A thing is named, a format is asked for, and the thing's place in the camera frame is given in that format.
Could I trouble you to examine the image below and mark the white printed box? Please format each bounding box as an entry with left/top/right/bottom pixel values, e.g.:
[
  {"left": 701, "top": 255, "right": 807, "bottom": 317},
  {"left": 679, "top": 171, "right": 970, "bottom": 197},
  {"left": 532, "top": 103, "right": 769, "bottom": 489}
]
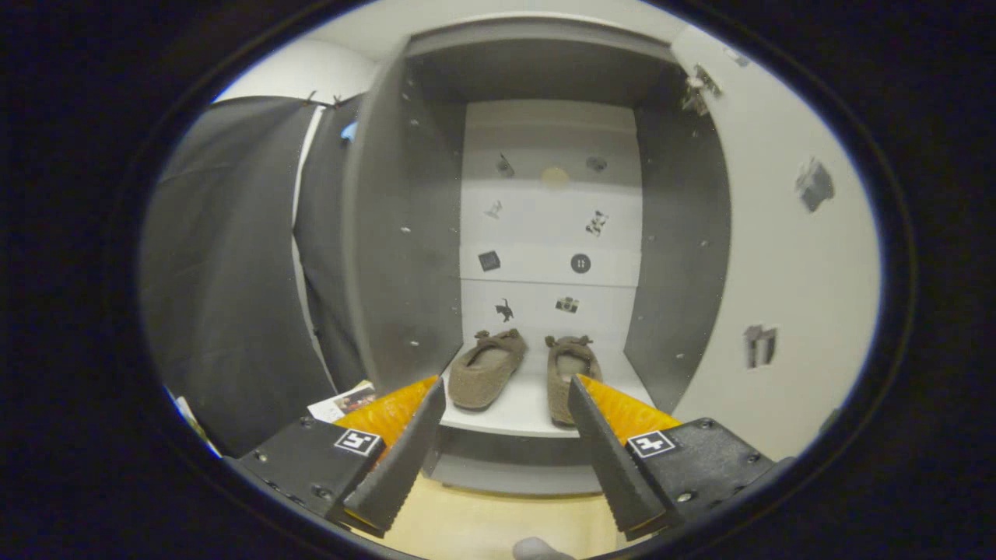
[{"left": 167, "top": 387, "right": 223, "bottom": 458}]

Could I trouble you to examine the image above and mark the black backdrop cloth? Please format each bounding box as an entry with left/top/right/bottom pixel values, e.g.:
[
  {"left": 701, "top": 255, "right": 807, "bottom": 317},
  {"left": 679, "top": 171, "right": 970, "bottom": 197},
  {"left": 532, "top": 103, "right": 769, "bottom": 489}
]
[{"left": 140, "top": 93, "right": 374, "bottom": 460}]

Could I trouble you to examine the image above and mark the white cabinet shelf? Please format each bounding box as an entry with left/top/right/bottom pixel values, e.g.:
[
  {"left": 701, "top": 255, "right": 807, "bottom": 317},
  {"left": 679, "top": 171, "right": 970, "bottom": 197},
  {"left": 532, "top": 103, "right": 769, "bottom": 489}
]
[{"left": 440, "top": 342, "right": 654, "bottom": 439}]

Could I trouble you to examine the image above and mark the white book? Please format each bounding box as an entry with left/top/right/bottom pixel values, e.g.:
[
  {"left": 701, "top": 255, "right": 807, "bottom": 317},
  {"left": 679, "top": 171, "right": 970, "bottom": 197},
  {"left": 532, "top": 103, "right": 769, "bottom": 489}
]
[{"left": 307, "top": 380, "right": 378, "bottom": 425}]

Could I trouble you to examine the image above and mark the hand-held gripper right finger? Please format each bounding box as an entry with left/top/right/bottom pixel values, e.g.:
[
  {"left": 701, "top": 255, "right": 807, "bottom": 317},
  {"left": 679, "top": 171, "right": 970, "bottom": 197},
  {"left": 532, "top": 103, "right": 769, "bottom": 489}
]
[{"left": 566, "top": 375, "right": 794, "bottom": 543}]

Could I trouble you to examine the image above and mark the brown fuzzy shoe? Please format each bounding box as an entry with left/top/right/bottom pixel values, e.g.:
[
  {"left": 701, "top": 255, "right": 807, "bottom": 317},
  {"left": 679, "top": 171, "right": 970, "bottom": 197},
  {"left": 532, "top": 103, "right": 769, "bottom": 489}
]
[
  {"left": 545, "top": 334, "right": 604, "bottom": 426},
  {"left": 447, "top": 328, "right": 528, "bottom": 411}
]

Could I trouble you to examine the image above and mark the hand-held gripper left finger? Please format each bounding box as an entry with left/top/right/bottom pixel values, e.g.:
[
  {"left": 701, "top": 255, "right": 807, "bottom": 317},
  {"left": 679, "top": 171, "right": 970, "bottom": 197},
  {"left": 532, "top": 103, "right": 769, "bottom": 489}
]
[{"left": 233, "top": 376, "right": 448, "bottom": 537}]

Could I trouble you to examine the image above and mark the grey shoe cabinet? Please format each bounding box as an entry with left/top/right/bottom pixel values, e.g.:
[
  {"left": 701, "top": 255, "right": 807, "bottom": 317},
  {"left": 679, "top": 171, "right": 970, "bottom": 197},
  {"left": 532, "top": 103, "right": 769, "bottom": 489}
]
[{"left": 342, "top": 17, "right": 732, "bottom": 499}]

